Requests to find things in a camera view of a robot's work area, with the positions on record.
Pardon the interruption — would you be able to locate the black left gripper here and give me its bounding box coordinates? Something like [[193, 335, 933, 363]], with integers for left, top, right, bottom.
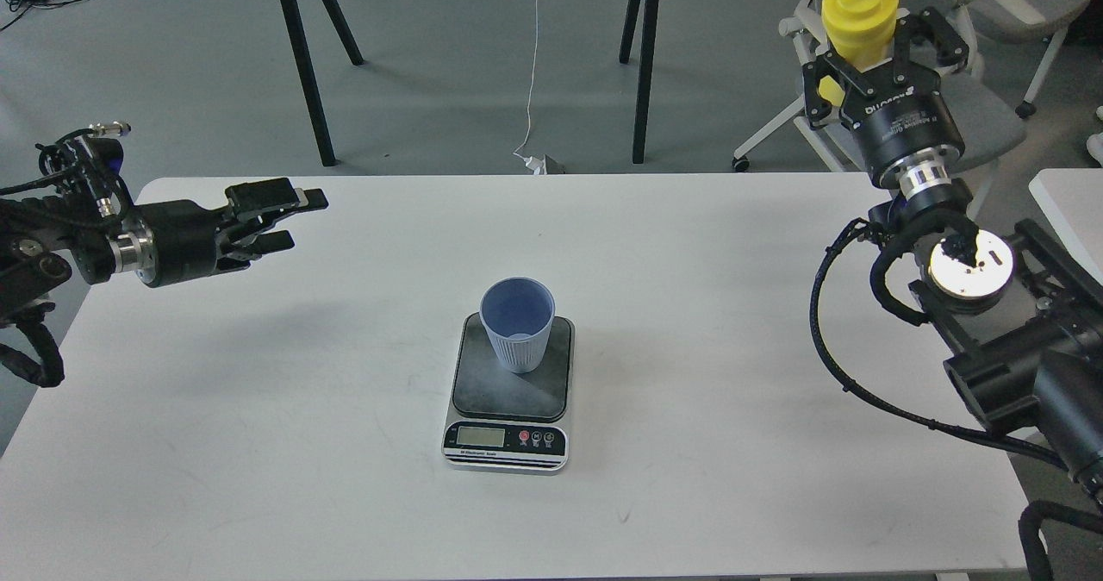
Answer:
[[137, 177, 328, 289]]

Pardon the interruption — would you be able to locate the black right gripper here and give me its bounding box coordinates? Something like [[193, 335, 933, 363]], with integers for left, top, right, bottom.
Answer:
[[801, 8, 970, 190]]

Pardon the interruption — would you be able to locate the yellow squeeze bottle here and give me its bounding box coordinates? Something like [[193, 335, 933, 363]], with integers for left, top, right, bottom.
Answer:
[[797, 0, 900, 72]]

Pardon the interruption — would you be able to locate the blue ribbed plastic cup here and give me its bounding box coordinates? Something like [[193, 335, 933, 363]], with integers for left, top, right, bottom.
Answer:
[[479, 276, 556, 374]]

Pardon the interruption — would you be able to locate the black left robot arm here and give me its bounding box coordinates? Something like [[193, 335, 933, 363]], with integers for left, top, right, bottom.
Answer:
[[1, 121, 328, 388]]

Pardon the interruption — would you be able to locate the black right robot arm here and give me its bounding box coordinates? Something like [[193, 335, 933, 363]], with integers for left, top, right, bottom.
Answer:
[[801, 8, 1100, 580]]

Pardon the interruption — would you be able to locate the black digital kitchen scale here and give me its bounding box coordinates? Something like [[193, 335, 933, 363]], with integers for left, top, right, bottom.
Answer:
[[441, 313, 575, 472]]

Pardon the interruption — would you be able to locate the grey office chair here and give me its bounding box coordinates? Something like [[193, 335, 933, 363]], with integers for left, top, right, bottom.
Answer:
[[961, 0, 1091, 119], [732, 0, 1036, 189]]

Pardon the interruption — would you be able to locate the white side table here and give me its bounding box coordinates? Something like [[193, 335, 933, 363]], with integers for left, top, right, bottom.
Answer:
[[1029, 168, 1102, 275]]

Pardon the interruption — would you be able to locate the white power adapter on floor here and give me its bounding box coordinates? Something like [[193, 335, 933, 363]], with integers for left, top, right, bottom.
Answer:
[[523, 154, 566, 175]]

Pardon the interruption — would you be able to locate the white hanging cable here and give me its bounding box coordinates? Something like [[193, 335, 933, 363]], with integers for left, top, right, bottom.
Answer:
[[514, 0, 544, 164]]

